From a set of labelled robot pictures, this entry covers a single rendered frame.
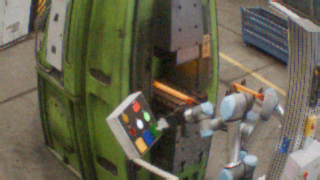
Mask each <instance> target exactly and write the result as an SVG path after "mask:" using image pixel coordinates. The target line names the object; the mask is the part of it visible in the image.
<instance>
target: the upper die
mask: <svg viewBox="0 0 320 180"><path fill-rule="evenodd" d="M198 48H199V45H193V46H191V47H188V48H187V47H185V48H183V49H178V50H175V51H172V52H170V51H168V50H166V49H162V48H159V47H157V46H155V45H154V54H153V55H154V56H158V57H161V58H163V59H165V60H167V61H169V62H171V63H174V64H176V65H178V64H181V63H183V62H186V61H188V60H189V61H190V60H193V59H196V58H198V57H199V51H198Z"/></svg>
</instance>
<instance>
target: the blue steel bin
mask: <svg viewBox="0 0 320 180"><path fill-rule="evenodd" d="M240 12H241V14H240V15H241V24H242V26H241V28H242V43H241V45H243V46H247V44H246V41H247V42H249V43H251V44H253V45H255V46H257V47H259V48H261V49H263V50H265V51H267V52H269V53H271V54H272V55H274V56H275V57H277V58H279V59H281V60H283V61H284V62H286V63H287V68H286V70H288V64H289V62H288V60H289V57H288V56H289V53H288V52H289V49H288V48H289V46H288V45H289V42H288V41H289V39H288V37H289V36H288V34H289V33H288V20H286V19H284V18H282V17H280V16H278V15H276V14H274V13H273V12H271V11H269V10H267V9H265V8H262V7H261V6H260V5H258V7H257V8H256V7H255V8H254V7H247V8H246V7H244V8H243V7H241V6H240Z"/></svg>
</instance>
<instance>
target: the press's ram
mask: <svg viewBox="0 0 320 180"><path fill-rule="evenodd" d="M201 1H202V0H156V3H155V32H154V45H155V46H157V47H159V48H162V49H166V50H168V51H170V52H172V51H175V50H178V49H183V48H185V47H187V48H188V47H191V46H193V45H198V44H200V43H202V44H203V43H204V41H203V24H202V22H203V17H202V4H201Z"/></svg>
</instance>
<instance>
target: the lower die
mask: <svg viewBox="0 0 320 180"><path fill-rule="evenodd" d="M152 81H155V82H159V83H161V84H163V85H165V86H167V87H169V88H170V89H172V90H175V91H177V92H179V93H181V94H183V95H184V96H186V97H192V95H190V94H187V93H186V92H183V90H181V89H177V88H176V87H174V86H173V87H172V85H170V84H168V83H166V82H163V81H160V80H158V79H156V78H154V77H152ZM153 92H155V93H156V96H155V94H154V93H153ZM152 93H153V94H152V104H153V105H156V97H157V95H161V98H160V96H158V97H157V107H159V108H161V99H162V98H164V97H165V98H166V100H165V98H164V99H162V108H163V110H165V111H166V108H167V100H168V99H170V100H171V103H170V100H169V101H168V112H170V111H172V112H171V114H172V113H173V112H174V111H173V110H176V109H177V110H179V109H182V108H185V110H188V109H191V108H193V107H194V106H193V105H190V104H189V105H188V104H187V100H185V99H184V98H180V97H178V96H176V95H174V94H171V93H169V92H168V91H166V90H164V89H162V88H160V87H158V86H156V85H154V84H152Z"/></svg>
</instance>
